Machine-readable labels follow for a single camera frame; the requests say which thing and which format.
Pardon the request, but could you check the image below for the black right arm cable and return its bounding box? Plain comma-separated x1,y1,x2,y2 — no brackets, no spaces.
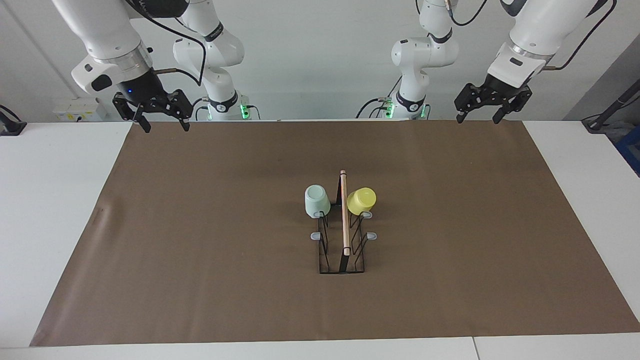
125,0,207,87

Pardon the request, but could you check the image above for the white wall socket box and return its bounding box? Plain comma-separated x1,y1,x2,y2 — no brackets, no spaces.
52,97,108,122

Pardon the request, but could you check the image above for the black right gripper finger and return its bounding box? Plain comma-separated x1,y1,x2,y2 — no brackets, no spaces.
112,93,152,134
167,89,194,133

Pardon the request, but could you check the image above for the black base cable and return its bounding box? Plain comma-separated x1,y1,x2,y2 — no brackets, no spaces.
191,97,211,122
356,75,401,119

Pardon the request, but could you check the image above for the yellow cup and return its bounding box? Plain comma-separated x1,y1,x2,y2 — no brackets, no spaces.
347,187,377,217

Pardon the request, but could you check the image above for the light green cup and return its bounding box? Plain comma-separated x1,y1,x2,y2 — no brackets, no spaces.
304,184,332,220

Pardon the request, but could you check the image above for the brown paper mat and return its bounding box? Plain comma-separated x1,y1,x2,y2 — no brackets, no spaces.
30,120,640,347

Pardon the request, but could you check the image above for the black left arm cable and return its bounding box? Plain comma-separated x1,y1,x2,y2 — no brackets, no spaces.
447,0,617,71

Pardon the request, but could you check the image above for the black wire cup rack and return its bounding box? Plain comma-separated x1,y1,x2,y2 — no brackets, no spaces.
310,170,378,275

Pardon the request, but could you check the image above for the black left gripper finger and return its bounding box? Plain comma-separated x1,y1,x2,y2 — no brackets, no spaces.
492,85,533,126
454,82,486,125

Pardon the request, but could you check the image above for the blue crate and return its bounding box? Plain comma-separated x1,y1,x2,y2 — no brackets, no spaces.
614,124,640,177

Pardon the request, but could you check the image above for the black pole stand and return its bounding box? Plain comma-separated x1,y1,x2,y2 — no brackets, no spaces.
581,79,640,134

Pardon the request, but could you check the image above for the black clamp mount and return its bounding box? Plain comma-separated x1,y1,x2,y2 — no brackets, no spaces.
0,104,28,137

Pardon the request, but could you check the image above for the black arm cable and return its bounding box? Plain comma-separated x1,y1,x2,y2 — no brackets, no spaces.
447,0,617,71
125,0,207,87

